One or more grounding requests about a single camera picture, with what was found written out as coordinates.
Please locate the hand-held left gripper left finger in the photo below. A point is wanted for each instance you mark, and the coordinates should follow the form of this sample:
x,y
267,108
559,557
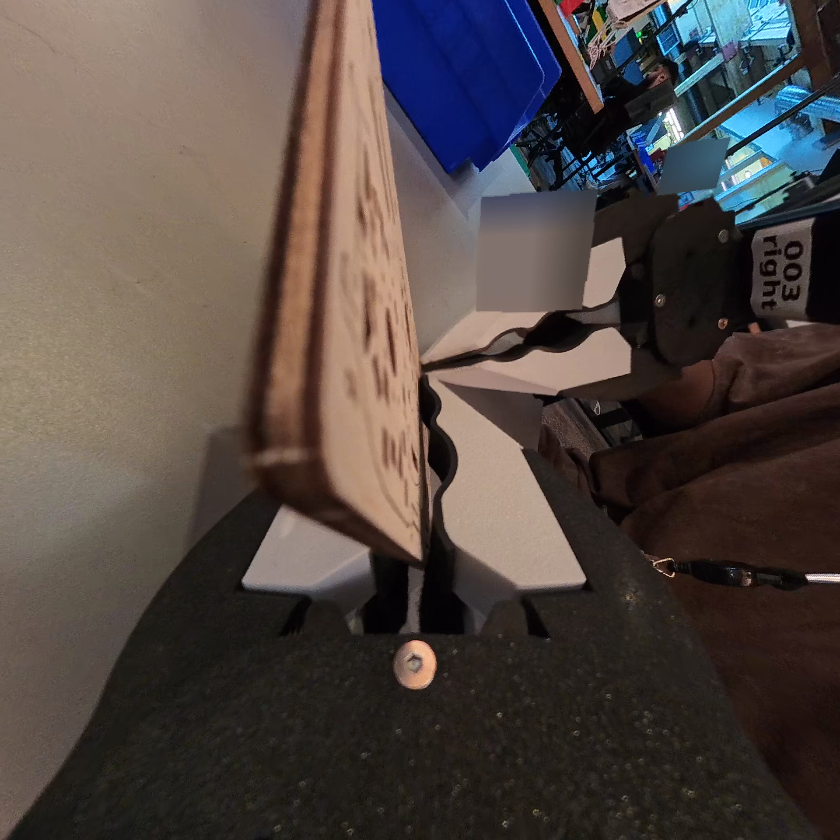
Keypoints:
x,y
298,564

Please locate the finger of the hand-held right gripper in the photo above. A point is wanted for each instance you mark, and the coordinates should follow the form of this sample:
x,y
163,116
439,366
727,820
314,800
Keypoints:
x,y
604,275
577,361

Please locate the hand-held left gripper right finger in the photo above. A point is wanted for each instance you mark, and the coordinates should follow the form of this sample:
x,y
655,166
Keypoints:
x,y
505,525

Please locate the laser-cut plywood board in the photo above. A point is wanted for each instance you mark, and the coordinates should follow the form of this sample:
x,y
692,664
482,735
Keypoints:
x,y
367,295

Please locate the person's right forearm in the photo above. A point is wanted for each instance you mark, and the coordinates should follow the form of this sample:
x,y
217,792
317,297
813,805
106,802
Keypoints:
x,y
768,380

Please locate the wooden-edged table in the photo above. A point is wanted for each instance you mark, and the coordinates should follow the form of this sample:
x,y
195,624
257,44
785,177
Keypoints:
x,y
577,59

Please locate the wooden beam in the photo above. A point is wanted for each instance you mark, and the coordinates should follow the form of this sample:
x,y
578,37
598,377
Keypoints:
x,y
787,65

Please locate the blue plastic bin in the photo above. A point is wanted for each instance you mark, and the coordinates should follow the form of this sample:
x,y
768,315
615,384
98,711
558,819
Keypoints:
x,y
459,72

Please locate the person's brown jacket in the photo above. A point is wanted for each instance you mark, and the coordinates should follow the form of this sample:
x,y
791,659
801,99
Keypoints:
x,y
754,689

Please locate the silver ventilation duct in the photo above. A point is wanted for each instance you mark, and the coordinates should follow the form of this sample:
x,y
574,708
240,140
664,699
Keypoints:
x,y
810,105

